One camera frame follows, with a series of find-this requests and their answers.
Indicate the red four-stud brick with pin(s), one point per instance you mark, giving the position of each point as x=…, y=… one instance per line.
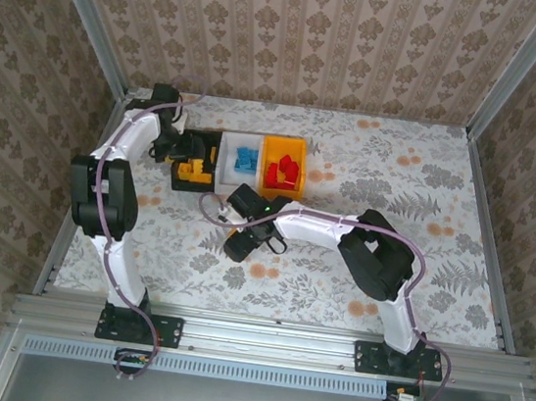
x=273, y=175

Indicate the black plastic bin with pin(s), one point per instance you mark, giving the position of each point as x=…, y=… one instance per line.
x=178, y=184

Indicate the aluminium frame post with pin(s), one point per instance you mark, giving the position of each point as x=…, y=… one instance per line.
x=90, y=21
x=519, y=70

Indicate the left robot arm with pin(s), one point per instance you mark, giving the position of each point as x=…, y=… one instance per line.
x=128, y=137

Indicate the white translucent plastic bin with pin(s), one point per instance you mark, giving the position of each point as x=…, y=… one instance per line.
x=226, y=175

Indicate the yellow six-stud brick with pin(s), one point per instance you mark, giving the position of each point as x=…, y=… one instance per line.
x=185, y=172

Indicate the aluminium table side rail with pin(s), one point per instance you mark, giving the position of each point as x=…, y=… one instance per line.
x=47, y=270
x=492, y=240

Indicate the yellow plastic bin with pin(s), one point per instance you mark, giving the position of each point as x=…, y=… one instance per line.
x=270, y=146

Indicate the aluminium mounting rail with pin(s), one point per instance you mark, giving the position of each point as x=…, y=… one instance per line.
x=269, y=339

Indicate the blue eight-stud brick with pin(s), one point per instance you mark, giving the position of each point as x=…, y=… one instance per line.
x=247, y=152

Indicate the yellow curved four-stud brick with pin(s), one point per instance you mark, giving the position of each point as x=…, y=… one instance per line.
x=199, y=168

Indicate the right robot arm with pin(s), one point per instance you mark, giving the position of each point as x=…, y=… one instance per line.
x=314, y=226

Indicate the small connector board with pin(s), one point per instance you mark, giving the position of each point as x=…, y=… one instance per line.
x=405, y=397
x=134, y=357

